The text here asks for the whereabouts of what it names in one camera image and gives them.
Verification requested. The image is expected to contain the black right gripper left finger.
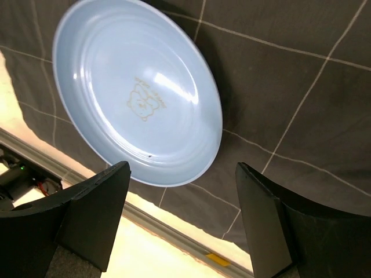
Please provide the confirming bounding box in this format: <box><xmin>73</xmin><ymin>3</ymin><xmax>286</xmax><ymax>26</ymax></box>
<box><xmin>0</xmin><ymin>160</ymin><xmax>131</xmax><ymax>278</ymax></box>

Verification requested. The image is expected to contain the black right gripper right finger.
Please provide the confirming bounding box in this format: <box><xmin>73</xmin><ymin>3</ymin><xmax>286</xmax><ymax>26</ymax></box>
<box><xmin>235</xmin><ymin>162</ymin><xmax>370</xmax><ymax>277</ymax></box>

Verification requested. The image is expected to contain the blue plate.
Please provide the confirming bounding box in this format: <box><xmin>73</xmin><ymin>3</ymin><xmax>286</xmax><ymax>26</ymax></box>
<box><xmin>52</xmin><ymin>1</ymin><xmax>223</xmax><ymax>187</ymax></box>

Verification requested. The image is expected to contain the dark checked cloth placemat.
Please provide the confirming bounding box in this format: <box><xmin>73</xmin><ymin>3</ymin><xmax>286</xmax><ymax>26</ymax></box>
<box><xmin>0</xmin><ymin>0</ymin><xmax>371</xmax><ymax>253</ymax></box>

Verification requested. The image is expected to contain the aluminium table frame rail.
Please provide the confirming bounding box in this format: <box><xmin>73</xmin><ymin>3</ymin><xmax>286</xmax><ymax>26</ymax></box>
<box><xmin>0</xmin><ymin>127</ymin><xmax>254</xmax><ymax>278</ymax></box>

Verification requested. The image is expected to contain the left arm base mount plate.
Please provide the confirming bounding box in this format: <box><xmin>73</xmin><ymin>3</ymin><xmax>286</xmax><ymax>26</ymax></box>
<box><xmin>1</xmin><ymin>145</ymin><xmax>62</xmax><ymax>211</ymax></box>

